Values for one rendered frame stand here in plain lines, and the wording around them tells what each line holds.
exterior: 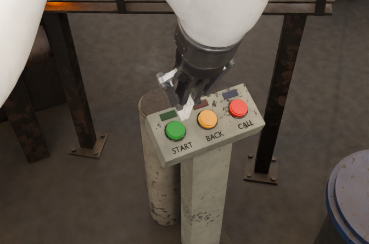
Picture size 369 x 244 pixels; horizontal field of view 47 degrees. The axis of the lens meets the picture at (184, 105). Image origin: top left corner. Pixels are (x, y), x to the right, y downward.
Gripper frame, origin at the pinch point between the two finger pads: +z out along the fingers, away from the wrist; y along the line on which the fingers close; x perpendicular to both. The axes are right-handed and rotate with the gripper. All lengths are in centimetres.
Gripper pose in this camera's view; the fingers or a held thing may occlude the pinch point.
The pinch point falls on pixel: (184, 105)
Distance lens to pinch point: 77.0
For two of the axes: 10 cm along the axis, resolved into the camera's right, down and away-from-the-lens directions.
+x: 4.0, 8.5, -3.4
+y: -9.1, 3.1, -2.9
